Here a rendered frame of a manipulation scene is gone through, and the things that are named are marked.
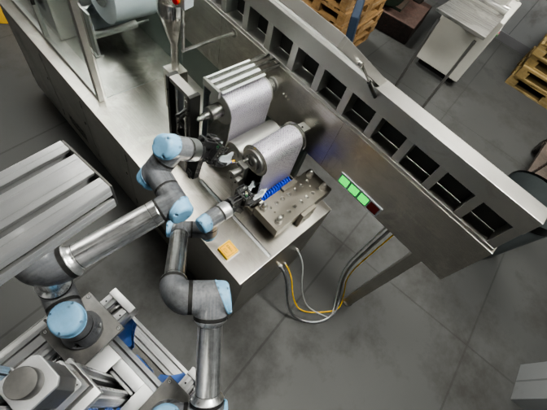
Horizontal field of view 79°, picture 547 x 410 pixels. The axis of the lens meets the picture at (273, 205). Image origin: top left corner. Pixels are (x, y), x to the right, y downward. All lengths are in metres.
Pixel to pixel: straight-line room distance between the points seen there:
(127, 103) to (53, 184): 1.72
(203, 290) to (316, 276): 1.60
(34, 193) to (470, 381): 2.97
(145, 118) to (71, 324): 1.14
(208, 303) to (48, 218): 0.82
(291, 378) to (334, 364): 0.32
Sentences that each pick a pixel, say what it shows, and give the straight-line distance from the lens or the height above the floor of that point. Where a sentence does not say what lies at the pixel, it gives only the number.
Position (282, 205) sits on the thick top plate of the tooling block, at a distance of 1.61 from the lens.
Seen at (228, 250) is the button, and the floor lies 0.92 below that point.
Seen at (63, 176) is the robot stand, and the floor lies 2.03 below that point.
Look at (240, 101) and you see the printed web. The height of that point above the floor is 1.39.
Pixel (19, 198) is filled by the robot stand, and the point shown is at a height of 2.03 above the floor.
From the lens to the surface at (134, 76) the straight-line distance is 2.19.
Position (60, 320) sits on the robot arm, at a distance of 1.43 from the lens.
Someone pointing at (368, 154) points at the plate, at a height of 1.40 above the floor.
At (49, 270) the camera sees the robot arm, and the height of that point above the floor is 1.45.
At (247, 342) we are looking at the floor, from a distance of 2.42.
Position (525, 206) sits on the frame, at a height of 1.65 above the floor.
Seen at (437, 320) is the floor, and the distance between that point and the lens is 3.05.
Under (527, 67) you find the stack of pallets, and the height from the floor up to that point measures 0.29.
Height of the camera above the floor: 2.38
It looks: 57 degrees down
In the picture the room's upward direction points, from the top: 23 degrees clockwise
